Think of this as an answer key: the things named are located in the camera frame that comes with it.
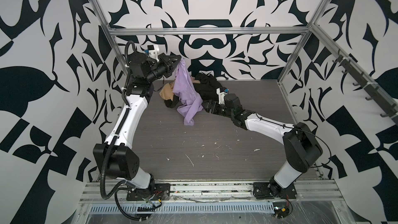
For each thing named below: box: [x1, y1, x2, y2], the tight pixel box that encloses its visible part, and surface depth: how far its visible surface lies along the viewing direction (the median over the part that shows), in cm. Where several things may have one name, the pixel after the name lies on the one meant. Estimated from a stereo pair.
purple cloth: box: [172, 58, 204, 126], surface depth 91 cm
